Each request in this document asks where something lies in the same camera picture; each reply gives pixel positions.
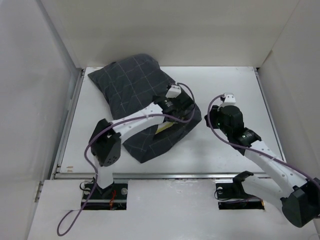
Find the white pillow with yellow edge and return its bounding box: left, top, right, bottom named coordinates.
left=155, top=121, right=175, bottom=135

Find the dark grey checked pillowcase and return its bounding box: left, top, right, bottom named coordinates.
left=88, top=53, right=202, bottom=163

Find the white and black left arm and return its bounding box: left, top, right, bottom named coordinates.
left=86, top=86, right=195, bottom=199

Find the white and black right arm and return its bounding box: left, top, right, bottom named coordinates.
left=204, top=104, right=320, bottom=228

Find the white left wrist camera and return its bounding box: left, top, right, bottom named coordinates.
left=165, top=84, right=182, bottom=99

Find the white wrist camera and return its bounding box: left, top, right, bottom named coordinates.
left=220, top=92, right=236, bottom=105
left=165, top=84, right=182, bottom=99

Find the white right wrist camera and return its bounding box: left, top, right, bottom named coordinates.
left=220, top=92, right=236, bottom=105

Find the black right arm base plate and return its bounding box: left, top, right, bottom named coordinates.
left=214, top=182, right=265, bottom=210

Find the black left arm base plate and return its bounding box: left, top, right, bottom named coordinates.
left=84, top=183, right=128, bottom=211

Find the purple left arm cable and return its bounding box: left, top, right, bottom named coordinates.
left=56, top=82, right=196, bottom=236

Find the aluminium front table rail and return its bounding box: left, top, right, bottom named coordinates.
left=49, top=171, right=271, bottom=180

